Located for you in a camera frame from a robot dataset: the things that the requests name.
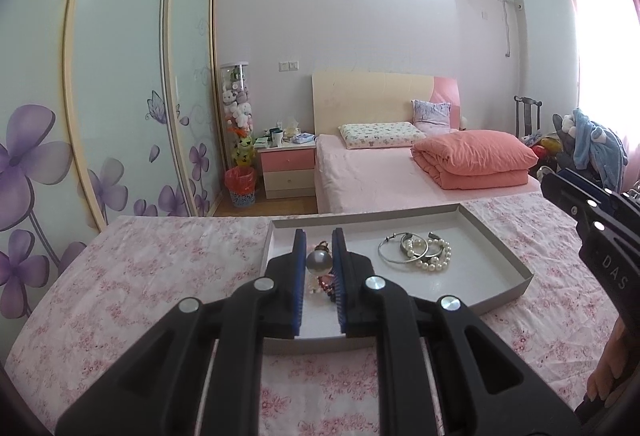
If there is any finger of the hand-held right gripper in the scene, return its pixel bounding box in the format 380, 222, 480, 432
541, 172, 626, 237
557, 167, 621, 197

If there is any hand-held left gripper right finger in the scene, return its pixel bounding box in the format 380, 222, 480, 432
332, 228, 583, 436

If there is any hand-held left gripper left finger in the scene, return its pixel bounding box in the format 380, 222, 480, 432
55, 230, 307, 436

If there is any pearl ring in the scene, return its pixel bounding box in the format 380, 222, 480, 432
306, 241, 332, 277

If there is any thin silver bangle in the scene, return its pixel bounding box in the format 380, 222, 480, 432
377, 232, 426, 267

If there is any bronze cuff bangle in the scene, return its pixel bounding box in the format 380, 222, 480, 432
400, 234, 429, 261

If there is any grey cardboard tray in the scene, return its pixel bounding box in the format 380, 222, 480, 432
260, 204, 535, 356

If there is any white pearl bracelet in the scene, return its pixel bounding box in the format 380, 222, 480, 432
404, 237, 452, 273

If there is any person's right hand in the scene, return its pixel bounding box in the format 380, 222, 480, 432
587, 311, 640, 404

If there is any blue plush robe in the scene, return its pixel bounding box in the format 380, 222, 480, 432
570, 108, 630, 194

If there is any dark wooden chair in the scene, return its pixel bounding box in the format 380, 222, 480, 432
514, 96, 543, 139

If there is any red lined trash bin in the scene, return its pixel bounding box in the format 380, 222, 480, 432
224, 167, 257, 207

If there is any pink and cream nightstand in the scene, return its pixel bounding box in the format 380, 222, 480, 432
255, 136, 318, 201

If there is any folded orange quilt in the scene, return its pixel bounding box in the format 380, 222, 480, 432
411, 130, 538, 191

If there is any pink bed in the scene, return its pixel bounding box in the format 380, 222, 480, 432
314, 131, 543, 215

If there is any yellow plush toy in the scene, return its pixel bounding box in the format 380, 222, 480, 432
231, 136, 255, 169

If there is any patterned white pillow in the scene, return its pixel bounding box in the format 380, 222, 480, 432
338, 121, 427, 151

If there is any pink curtain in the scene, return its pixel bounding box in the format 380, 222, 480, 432
560, 0, 640, 197

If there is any purple pillow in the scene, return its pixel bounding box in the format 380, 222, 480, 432
411, 100, 452, 134

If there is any clear plush toy tube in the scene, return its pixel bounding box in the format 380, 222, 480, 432
220, 62, 257, 171

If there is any floral sliding door wardrobe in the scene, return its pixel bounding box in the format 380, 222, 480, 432
0, 0, 226, 332

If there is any air conditioner hose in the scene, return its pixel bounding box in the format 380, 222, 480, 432
501, 0, 513, 59

